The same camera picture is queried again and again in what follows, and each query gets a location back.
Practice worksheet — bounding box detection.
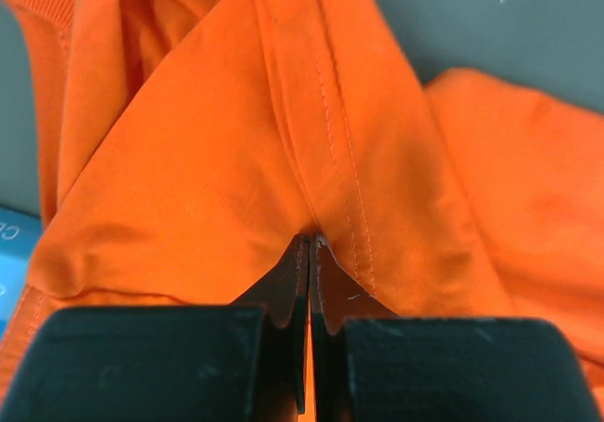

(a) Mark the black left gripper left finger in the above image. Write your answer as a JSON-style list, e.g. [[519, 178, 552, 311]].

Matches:
[[1, 236, 310, 421]]

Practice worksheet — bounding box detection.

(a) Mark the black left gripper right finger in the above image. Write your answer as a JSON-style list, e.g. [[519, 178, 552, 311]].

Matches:
[[310, 237, 602, 421]]

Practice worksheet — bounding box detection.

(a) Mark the orange t shirt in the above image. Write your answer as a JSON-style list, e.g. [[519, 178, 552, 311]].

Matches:
[[1, 0, 603, 400]]

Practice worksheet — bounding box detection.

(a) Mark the blue clip file folder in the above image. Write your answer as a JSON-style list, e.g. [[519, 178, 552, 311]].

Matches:
[[0, 208, 42, 334]]

